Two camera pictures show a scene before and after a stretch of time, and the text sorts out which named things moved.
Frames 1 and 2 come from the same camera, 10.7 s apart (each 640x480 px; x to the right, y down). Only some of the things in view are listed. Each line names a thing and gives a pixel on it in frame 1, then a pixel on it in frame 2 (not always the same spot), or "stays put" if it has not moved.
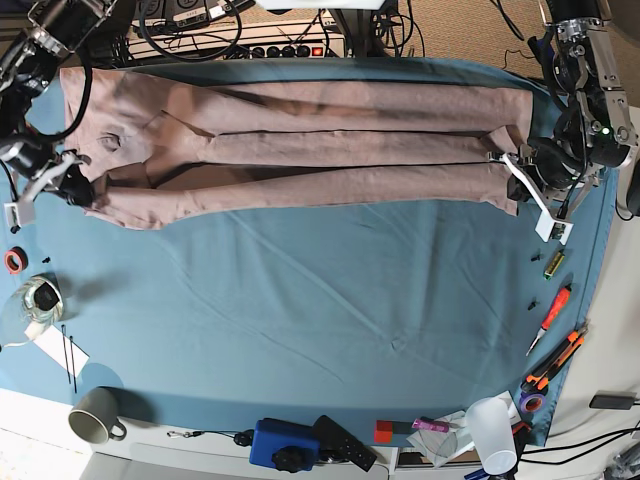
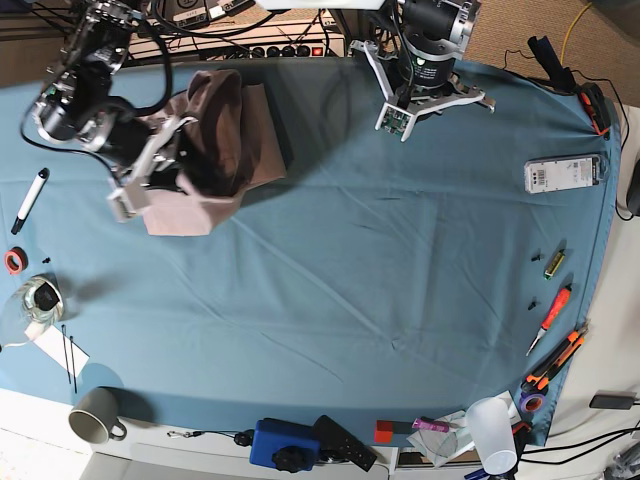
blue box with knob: [284, 444] stays put
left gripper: [49, 168] -> [137, 151]
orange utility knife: [557, 359] stays put
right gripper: [551, 161] -> [418, 79]
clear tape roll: [39, 299] stays put
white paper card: [57, 345] stays put
